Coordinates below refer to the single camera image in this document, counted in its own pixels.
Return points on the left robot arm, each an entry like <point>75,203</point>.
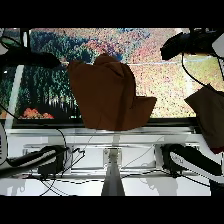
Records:
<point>30,59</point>

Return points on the brown garment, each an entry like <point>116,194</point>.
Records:
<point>210,113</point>
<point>106,96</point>

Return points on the silver frame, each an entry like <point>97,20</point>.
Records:
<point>133,138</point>

